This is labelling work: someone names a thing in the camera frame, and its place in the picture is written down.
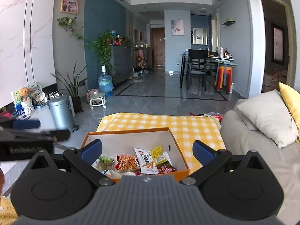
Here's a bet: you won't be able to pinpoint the white spicy strip packet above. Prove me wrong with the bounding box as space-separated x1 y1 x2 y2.
134 148 171 175

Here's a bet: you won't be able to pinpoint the orange stacked stools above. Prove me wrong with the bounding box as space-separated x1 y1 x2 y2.
215 64 233 94

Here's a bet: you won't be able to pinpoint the black dining chair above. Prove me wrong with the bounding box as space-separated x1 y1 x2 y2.
186 49 209 90

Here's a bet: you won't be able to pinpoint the dining table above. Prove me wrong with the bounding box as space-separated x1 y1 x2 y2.
179 50 237 92

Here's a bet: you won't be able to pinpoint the small white stool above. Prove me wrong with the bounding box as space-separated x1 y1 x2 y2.
86 89 107 110

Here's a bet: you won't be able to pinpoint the yellow checkered tablecloth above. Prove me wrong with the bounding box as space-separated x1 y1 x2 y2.
95 112 227 175

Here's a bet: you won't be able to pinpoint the orange stick snack bag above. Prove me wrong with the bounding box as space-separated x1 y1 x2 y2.
115 154 140 172

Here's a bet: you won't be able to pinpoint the yellow cushion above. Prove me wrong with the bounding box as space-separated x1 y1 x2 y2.
279 82 299 146

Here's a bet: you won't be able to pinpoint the dark red snack packet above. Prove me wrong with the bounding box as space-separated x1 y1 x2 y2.
156 161 177 174

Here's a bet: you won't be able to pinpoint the potted plant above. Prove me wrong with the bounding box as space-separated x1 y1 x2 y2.
51 62 87 114

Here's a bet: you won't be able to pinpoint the white cushion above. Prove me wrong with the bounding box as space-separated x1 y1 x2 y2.
237 89 299 148

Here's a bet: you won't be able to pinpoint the green clear snack packet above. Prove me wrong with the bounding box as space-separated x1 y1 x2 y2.
92 156 115 171

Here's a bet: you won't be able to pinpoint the dark grey cabinet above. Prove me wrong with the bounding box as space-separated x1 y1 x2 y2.
110 45 132 85

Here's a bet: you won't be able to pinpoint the orange cardboard box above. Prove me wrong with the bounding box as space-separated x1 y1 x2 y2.
80 127 190 183

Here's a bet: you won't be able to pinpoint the plush toy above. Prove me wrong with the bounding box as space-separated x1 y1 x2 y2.
19 87 32 102

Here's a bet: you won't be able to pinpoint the hanging ivy plant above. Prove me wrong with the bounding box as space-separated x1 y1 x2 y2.
87 31 116 70

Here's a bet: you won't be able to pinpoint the yellow snack packet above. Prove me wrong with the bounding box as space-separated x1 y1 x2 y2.
150 145 168 165

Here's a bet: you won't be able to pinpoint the beige sofa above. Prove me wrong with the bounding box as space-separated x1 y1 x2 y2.
220 106 300 224

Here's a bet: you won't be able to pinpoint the silver trash can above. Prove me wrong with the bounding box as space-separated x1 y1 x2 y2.
48 95 75 133

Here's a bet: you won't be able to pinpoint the blue water jug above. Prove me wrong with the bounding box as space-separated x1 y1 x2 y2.
98 65 113 97

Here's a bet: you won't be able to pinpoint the framed wall picture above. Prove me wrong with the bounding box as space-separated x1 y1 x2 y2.
61 0 79 15

